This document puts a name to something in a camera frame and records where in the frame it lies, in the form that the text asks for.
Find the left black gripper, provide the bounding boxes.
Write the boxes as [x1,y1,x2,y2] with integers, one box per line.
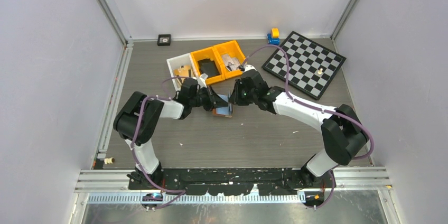
[190,85,229,112]

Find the brown leather card holder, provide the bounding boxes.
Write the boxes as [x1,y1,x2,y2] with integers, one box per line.
[212,92,233,118]

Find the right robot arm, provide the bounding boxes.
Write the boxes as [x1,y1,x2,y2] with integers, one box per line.
[229,69,369,187]

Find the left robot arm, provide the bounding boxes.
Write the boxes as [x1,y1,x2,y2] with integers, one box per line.
[113,77,229,189]

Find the cards in yellow bin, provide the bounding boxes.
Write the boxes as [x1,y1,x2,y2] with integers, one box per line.
[221,53,241,72]

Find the yellow bin with cards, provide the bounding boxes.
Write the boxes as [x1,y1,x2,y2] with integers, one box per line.
[214,40,246,79]

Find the black wallet in bin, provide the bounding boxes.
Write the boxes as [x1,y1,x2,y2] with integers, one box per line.
[198,59,220,78]

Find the yellow bin with black item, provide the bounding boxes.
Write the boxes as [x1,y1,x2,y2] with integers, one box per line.
[191,46,225,85]

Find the brown items in white bin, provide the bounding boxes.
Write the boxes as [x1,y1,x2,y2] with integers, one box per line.
[173,65,194,87]

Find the white plastic bin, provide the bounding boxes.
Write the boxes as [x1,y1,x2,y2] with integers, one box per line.
[166,53,200,90]

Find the blue and yellow toy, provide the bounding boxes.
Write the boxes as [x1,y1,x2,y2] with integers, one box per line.
[267,28,280,45]

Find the small black square box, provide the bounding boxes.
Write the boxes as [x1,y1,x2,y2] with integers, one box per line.
[157,34,172,46]

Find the black and white chessboard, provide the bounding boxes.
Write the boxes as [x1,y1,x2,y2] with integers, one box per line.
[262,31,346,100]

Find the small cream peg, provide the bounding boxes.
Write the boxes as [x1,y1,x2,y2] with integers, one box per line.
[103,157,115,165]

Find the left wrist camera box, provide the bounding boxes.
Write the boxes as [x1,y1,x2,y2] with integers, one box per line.
[197,73,208,88]

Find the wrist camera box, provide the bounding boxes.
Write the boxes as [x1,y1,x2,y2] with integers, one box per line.
[197,73,208,88]
[240,64,257,73]

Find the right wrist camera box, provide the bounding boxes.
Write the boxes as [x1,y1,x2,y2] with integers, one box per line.
[240,64,257,73]

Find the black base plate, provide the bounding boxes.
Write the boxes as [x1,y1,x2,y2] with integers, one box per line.
[128,167,332,196]

